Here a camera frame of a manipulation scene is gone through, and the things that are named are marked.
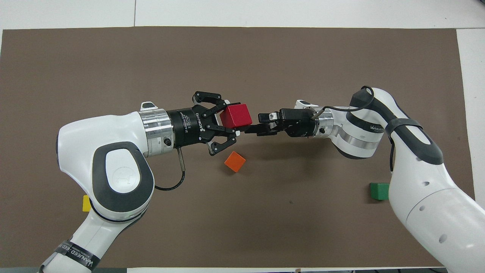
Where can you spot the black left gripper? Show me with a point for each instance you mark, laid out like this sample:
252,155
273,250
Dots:
185,127

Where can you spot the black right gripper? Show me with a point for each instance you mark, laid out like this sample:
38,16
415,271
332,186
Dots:
299,123

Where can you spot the red wooden block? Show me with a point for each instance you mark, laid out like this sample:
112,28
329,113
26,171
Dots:
237,115

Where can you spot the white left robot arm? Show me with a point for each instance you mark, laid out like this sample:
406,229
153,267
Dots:
94,151

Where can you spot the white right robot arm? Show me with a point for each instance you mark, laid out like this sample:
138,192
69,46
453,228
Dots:
420,189

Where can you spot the orange wooden block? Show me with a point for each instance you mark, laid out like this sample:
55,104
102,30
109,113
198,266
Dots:
235,161

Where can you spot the green wooden block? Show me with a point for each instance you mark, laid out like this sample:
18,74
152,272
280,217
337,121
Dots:
379,191

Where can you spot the yellow wooden block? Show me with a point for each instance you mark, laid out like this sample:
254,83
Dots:
86,203

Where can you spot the brown table mat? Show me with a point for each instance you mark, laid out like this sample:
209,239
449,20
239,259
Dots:
242,57

